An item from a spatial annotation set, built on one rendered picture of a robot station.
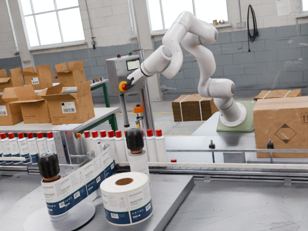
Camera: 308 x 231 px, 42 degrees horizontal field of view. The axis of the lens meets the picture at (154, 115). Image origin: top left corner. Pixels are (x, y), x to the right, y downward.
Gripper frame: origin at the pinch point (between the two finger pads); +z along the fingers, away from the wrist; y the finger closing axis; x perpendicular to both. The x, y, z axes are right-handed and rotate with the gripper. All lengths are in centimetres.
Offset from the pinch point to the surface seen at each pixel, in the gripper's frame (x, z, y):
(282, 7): -73, 91, -532
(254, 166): 67, -31, -13
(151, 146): 32.9, 10.2, -1.4
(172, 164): 46.8, 4.5, -1.9
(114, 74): -9.5, 3.9, 1.3
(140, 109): 12.3, 8.4, -7.1
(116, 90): -2.6, 8.9, 1.0
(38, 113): -62, 198, -80
